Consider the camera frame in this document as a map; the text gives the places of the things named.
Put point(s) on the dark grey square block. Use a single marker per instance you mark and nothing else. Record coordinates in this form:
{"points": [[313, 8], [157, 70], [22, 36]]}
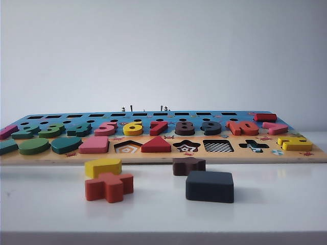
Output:
{"points": [[209, 189]]}

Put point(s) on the red number seven piece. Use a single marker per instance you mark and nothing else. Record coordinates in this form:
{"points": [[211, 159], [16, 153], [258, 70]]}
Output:
{"points": [[156, 130]]}

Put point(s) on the brown number eight piece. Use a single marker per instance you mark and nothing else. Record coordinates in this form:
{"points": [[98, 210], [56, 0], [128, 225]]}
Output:
{"points": [[185, 132]]}

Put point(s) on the red triangle block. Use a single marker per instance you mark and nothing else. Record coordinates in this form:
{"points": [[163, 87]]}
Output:
{"points": [[155, 146]]}

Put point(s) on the yellow number six piece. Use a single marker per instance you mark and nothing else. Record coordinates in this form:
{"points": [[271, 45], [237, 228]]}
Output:
{"points": [[132, 132]]}

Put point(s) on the dark grey number nine piece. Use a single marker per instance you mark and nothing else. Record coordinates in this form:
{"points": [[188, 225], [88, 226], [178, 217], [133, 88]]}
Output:
{"points": [[213, 131]]}

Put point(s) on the brown star block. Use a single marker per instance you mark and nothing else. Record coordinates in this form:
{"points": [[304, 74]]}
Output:
{"points": [[187, 167]]}

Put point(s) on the pink number five piece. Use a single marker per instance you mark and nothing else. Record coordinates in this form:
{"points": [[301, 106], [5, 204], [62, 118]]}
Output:
{"points": [[104, 132]]}

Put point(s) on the orange number ten piece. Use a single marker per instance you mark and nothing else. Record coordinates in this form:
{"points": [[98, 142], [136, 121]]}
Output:
{"points": [[236, 130]]}

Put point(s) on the pink trapezoid block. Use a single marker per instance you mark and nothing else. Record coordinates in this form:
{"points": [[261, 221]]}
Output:
{"points": [[93, 146]]}

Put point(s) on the yellow pentagon block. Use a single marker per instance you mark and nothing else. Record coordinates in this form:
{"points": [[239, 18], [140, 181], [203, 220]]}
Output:
{"points": [[102, 166]]}

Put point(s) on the teal number four piece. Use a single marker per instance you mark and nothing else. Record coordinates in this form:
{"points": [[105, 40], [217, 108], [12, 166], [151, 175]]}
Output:
{"points": [[81, 132]]}

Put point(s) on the orange cross block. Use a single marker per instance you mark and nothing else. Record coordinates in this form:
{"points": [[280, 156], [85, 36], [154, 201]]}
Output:
{"points": [[110, 189]]}

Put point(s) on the teal heart block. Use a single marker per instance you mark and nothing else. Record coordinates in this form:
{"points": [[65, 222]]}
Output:
{"points": [[65, 146]]}

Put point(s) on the red minus sign piece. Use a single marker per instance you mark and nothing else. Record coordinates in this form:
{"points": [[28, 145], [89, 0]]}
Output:
{"points": [[265, 117]]}

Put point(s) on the wooden number shape puzzle board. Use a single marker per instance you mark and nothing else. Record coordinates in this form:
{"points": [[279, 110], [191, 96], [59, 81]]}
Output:
{"points": [[64, 158]]}

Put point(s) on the pink sign piece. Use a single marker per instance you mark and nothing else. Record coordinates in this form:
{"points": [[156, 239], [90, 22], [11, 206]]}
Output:
{"points": [[277, 130]]}

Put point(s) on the green number three piece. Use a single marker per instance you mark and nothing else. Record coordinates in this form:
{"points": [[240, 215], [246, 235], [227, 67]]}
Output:
{"points": [[49, 133]]}

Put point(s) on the green oval block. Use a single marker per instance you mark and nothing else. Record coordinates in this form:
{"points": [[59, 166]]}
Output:
{"points": [[34, 147]]}

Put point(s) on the yellow equals sign piece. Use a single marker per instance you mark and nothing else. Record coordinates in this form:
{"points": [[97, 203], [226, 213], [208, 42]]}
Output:
{"points": [[297, 146]]}

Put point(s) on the teal number two piece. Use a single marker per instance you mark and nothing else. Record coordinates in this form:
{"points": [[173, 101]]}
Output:
{"points": [[21, 134]]}

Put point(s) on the pink number one piece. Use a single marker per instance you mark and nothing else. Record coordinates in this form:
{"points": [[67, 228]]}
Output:
{"points": [[6, 132]]}

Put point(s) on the teal rectangle block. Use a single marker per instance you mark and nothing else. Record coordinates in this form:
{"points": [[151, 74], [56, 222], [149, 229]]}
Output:
{"points": [[7, 148]]}

